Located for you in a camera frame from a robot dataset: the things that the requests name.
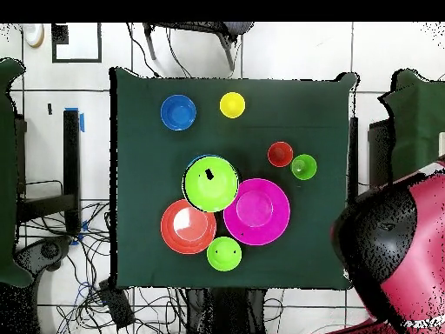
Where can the large green bowl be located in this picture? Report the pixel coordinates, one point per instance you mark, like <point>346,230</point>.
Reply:
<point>212,188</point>

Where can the light blue bowl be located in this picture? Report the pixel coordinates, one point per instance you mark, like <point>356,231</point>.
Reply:
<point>194,158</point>

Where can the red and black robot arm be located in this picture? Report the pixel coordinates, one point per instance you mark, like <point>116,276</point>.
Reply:
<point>410,261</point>

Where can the large pink bowl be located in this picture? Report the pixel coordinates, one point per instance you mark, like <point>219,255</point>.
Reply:
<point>256,212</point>

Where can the orange bowl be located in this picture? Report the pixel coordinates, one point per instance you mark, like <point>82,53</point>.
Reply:
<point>189,229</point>

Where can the orange cup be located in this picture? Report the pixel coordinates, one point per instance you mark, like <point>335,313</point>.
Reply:
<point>280,154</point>

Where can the small green bowl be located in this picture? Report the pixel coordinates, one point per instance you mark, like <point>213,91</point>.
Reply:
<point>224,253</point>

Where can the dark green table cloth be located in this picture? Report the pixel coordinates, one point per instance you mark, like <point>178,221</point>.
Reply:
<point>156,146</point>

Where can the yellow cup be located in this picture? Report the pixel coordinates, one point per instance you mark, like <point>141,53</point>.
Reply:
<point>232,105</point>

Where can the green cup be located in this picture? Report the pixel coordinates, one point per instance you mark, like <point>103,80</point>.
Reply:
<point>304,167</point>

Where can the small dark blue bowl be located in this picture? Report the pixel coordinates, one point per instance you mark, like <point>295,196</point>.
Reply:
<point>178,113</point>

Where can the black metal stand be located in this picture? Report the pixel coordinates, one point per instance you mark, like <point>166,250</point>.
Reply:
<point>71,156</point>
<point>379,156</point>

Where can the blue tape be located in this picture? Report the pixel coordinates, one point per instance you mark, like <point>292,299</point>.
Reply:
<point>82,121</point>

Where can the grey chair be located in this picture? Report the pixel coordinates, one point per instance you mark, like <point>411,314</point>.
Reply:
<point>236,28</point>

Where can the black power strip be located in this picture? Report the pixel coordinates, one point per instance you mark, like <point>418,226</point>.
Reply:
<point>116,302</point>

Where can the black wheeled base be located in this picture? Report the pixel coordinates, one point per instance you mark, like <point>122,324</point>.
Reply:
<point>48,250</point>

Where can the green cloth side table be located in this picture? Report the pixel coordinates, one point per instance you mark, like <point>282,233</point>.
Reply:
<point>417,121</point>
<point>7,174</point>

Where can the person's foot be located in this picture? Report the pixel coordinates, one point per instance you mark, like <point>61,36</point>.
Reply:
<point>34,34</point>

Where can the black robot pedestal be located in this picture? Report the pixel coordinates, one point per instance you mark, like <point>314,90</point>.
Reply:
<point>229,313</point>

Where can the black square frame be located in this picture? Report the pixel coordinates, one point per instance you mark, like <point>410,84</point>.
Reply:
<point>59,34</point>

